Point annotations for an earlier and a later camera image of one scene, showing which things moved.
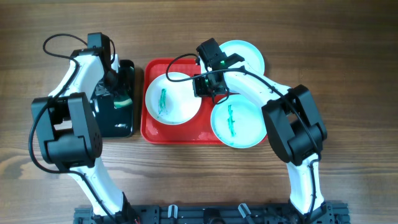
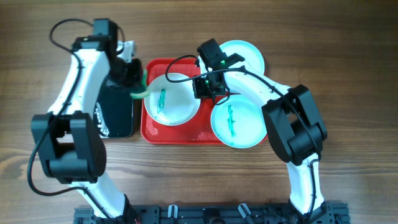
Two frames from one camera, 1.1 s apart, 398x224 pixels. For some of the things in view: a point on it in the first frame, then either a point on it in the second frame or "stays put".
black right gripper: [198, 91] stays put
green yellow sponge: [121, 102] to [145, 94]
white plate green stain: [170, 103] stays put
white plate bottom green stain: [239, 122] stays put
